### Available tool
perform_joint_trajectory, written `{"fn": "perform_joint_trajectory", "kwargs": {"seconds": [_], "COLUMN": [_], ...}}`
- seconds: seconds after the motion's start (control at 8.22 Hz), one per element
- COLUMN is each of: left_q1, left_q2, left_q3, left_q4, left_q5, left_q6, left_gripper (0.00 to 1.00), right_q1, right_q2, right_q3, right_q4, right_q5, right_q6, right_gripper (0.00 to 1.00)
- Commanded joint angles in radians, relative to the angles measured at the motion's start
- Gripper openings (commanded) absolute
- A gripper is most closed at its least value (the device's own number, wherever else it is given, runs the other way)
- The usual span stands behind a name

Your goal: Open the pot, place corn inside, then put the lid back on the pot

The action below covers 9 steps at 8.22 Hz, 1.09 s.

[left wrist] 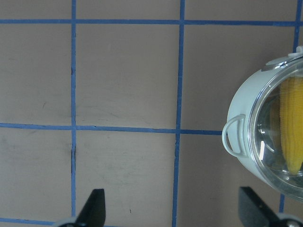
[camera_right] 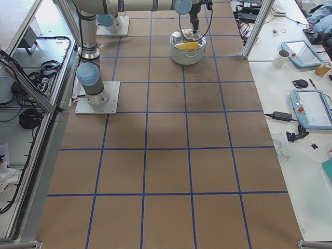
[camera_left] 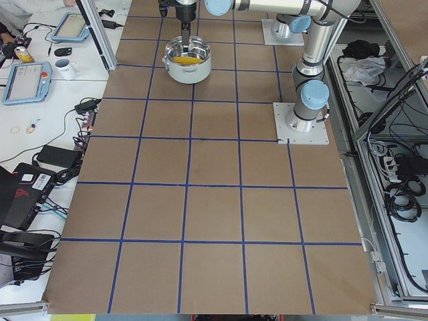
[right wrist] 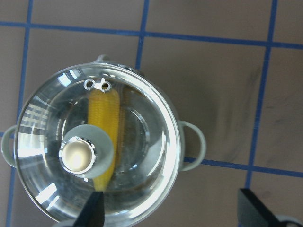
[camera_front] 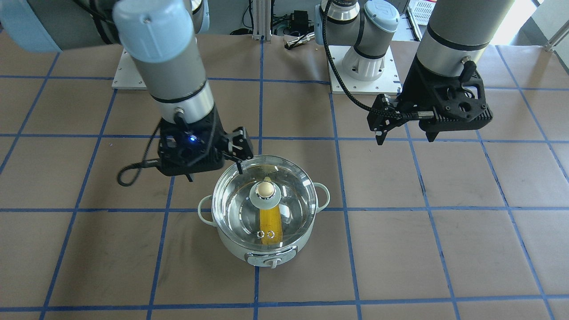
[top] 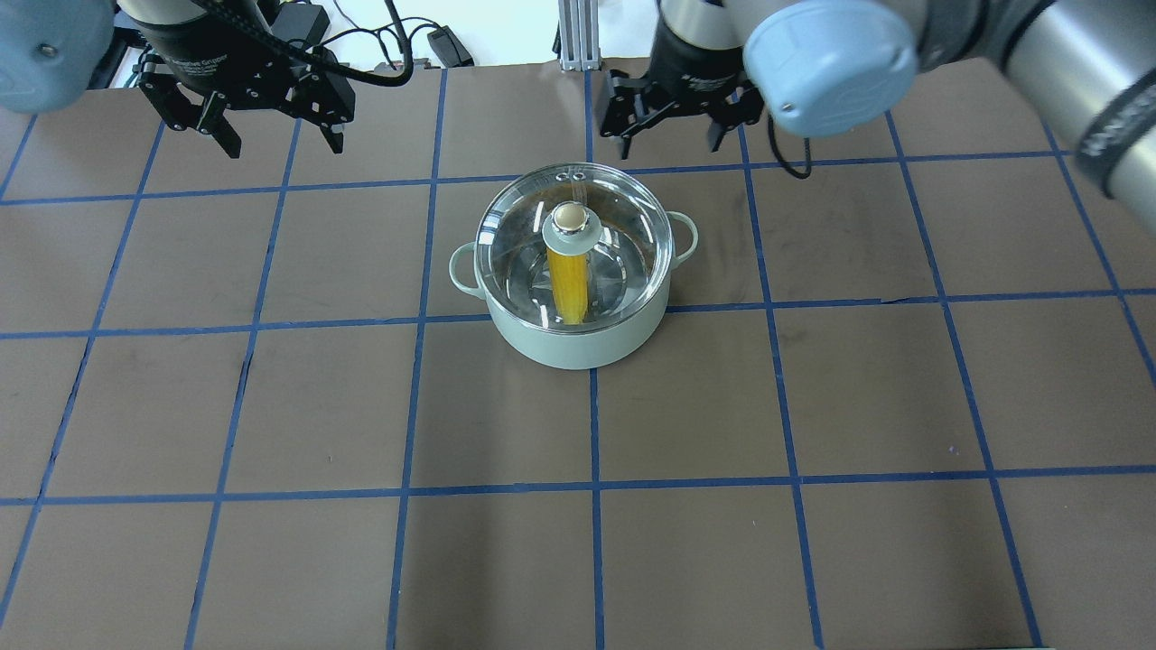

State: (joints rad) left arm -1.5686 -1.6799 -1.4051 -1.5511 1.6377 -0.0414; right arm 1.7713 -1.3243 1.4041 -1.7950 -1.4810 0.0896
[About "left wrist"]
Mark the glass pot lid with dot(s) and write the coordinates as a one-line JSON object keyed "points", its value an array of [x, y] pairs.
{"points": [[264, 132]]}

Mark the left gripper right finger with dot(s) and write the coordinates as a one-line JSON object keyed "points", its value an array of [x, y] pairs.
{"points": [[254, 212]]}

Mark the yellow corn cob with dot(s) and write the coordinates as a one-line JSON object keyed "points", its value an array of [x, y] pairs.
{"points": [[290, 105]]}

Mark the pale green electric pot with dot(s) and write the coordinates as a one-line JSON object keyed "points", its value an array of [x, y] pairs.
{"points": [[235, 131]]}

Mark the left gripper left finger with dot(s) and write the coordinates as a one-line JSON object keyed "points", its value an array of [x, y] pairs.
{"points": [[93, 213]]}

